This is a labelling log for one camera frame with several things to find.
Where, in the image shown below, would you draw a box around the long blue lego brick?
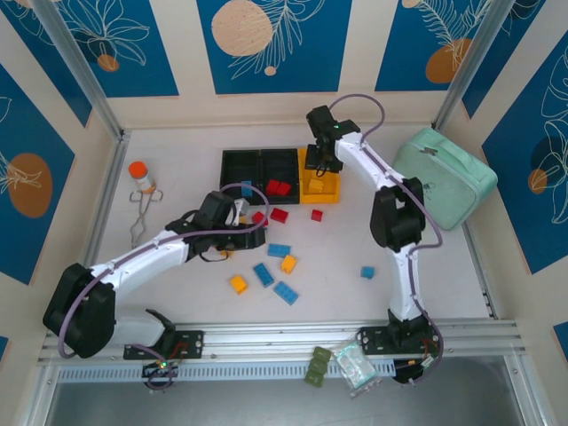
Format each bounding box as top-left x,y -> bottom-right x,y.
252,263 -> 275,288
272,280 -> 300,306

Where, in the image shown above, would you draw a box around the yellow plastic bin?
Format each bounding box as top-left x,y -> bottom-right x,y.
297,146 -> 343,205

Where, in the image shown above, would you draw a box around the black plastic bin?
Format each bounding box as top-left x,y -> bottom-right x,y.
259,147 -> 301,205
220,149 -> 263,208

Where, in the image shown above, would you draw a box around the metal tongs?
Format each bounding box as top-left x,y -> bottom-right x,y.
128,189 -> 164,246

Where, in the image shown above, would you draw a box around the orange capped pill bottle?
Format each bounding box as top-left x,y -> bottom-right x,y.
128,161 -> 157,194

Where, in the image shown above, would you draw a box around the mint green zipper bag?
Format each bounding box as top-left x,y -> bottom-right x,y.
387,127 -> 499,232

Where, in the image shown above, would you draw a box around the black base electronics module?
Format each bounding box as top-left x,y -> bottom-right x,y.
394,357 -> 440,387
141,358 -> 181,392

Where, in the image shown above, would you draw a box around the olive green block strip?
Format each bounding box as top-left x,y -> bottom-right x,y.
304,345 -> 333,386

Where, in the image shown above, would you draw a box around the clear plastic zip bag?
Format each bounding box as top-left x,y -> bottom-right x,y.
332,340 -> 383,398

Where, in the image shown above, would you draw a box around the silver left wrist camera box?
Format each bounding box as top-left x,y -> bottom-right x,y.
228,198 -> 249,226

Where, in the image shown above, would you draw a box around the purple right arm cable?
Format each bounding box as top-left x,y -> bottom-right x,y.
330,92 -> 446,387

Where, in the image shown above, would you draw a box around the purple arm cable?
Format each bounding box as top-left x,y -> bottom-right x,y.
330,92 -> 446,387
57,182 -> 271,391

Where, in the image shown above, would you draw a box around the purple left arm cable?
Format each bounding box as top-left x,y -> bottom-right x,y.
57,182 -> 271,391

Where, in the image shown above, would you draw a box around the aluminium side rail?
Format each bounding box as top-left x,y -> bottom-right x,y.
64,132 -> 130,329
461,221 -> 498,320

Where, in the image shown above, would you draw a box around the aluminium cross rail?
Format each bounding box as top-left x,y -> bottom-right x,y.
37,319 -> 527,365

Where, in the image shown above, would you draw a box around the aluminium frame post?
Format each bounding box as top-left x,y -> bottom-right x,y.
30,0 -> 130,144
432,0 -> 518,130

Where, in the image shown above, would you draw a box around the white slotted cable duct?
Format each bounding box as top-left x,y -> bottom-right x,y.
56,359 -> 396,383

